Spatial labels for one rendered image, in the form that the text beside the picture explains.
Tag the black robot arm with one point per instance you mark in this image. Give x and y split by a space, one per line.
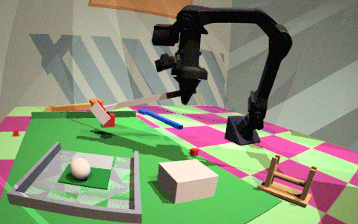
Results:
190 21

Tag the white golf ball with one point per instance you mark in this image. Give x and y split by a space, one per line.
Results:
80 168

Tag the beige box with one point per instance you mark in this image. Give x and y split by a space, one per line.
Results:
186 180

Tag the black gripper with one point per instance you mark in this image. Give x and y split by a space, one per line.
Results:
190 73

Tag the large green flat mat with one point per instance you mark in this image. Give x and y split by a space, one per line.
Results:
235 201

